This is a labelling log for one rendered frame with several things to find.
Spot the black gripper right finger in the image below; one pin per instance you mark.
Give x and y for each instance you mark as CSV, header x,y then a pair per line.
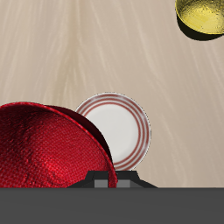
x,y
128,178

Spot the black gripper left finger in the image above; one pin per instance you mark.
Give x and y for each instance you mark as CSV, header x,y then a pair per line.
x,y
97,178

